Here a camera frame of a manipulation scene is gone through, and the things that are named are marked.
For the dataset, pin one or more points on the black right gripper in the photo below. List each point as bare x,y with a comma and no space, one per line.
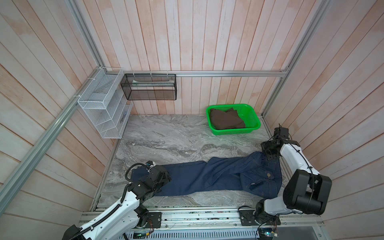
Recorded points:
263,145

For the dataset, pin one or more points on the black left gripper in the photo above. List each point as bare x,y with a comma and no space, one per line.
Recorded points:
166,178

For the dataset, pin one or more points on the dark blue denim jeans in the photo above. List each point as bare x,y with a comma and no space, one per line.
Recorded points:
254,174

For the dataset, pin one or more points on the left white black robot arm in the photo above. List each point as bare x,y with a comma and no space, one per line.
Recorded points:
126,213

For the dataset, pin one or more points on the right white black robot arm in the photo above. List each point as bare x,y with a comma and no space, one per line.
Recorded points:
307,192

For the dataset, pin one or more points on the folded dark brown trousers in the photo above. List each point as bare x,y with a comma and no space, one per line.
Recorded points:
224,120

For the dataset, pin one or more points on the green perforated plastic basket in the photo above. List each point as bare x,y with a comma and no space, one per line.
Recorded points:
245,112

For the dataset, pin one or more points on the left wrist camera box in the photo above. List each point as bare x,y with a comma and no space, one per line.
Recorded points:
150,164

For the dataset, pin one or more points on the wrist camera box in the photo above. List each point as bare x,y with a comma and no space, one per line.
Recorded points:
281,133
150,164

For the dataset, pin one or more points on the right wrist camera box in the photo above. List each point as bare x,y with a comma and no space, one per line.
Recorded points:
281,133

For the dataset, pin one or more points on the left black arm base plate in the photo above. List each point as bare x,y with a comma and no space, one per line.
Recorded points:
150,220

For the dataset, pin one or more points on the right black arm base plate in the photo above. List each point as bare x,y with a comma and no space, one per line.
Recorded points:
249,217

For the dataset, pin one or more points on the horizontal aluminium wall rail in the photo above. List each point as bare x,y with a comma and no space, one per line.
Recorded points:
226,73

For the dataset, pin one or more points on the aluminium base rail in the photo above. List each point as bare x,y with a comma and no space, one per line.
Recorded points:
216,223

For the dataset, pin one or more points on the white wire mesh shelf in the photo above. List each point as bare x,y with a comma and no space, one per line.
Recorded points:
104,102

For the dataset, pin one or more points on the black mesh wall basket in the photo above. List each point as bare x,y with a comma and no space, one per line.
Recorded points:
149,87

